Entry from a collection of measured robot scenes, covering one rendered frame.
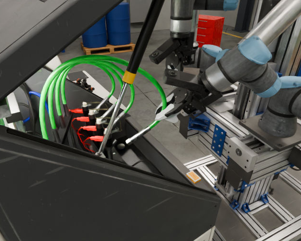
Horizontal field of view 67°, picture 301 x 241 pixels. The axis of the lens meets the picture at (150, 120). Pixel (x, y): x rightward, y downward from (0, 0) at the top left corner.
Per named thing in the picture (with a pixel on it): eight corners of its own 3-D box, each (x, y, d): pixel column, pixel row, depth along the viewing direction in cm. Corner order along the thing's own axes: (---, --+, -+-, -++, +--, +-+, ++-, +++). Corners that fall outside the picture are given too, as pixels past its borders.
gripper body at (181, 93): (191, 121, 70) (224, 100, 63) (172, 106, 66) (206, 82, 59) (189, 104, 75) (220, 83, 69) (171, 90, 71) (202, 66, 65)
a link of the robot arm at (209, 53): (220, 74, 127) (224, 49, 120) (196, 72, 130) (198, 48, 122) (220, 67, 137) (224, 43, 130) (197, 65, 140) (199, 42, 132)
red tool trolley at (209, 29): (180, 57, 516) (183, 16, 469) (190, 53, 545) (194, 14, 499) (208, 64, 478) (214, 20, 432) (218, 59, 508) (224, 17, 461)
